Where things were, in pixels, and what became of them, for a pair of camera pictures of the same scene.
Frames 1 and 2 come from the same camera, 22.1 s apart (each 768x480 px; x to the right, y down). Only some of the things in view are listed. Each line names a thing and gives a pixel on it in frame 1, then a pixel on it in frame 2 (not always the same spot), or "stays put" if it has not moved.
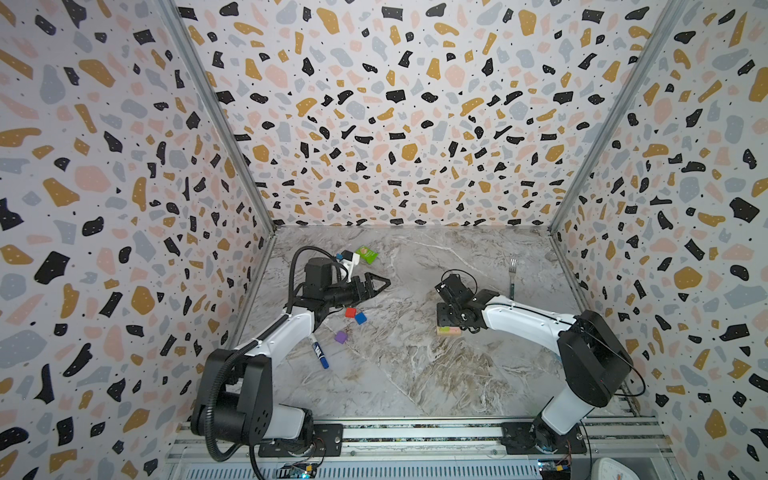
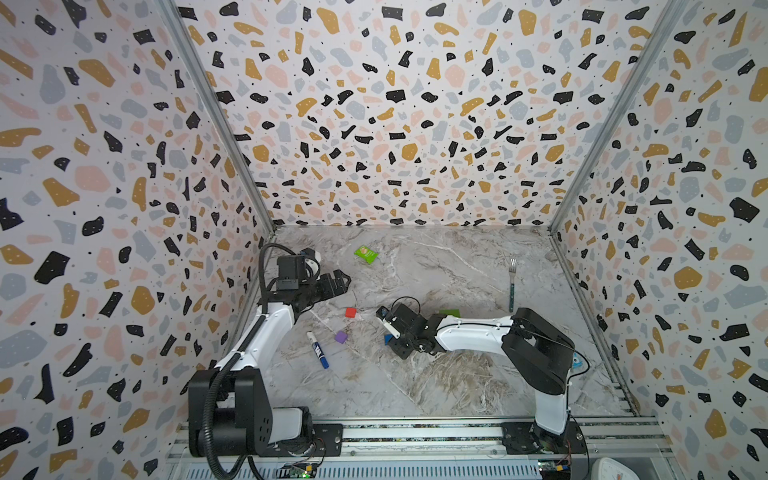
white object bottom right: [609, 469] stays put
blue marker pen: [320, 354] stays put
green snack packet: [367, 254] stays put
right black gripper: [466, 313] → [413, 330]
